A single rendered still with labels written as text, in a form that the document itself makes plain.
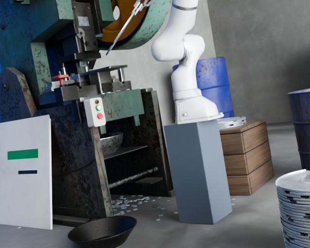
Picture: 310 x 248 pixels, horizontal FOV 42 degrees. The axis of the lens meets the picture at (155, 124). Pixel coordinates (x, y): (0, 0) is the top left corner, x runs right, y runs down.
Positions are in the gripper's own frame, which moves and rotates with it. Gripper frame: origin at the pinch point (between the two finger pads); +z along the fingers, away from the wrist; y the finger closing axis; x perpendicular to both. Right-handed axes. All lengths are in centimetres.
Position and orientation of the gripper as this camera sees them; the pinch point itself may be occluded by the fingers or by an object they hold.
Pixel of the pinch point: (137, 9)
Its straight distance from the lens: 217.5
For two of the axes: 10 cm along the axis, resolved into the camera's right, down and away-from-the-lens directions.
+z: -5.6, 8.3, -0.8
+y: -8.1, -5.6, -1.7
